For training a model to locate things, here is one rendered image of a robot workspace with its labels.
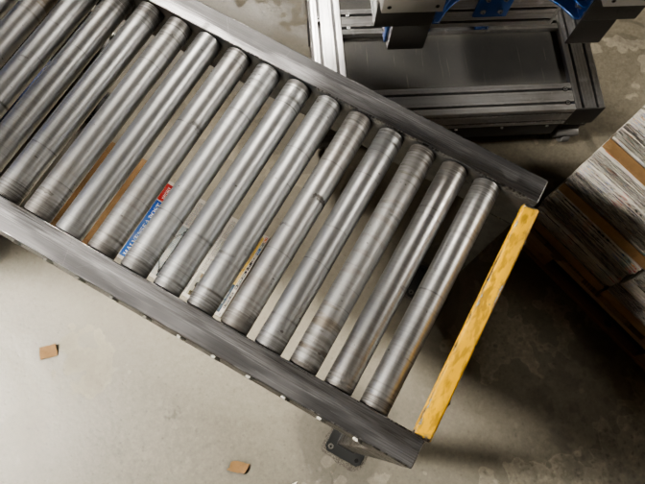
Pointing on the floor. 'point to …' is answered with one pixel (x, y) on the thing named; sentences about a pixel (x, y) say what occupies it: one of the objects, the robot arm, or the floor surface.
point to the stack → (585, 178)
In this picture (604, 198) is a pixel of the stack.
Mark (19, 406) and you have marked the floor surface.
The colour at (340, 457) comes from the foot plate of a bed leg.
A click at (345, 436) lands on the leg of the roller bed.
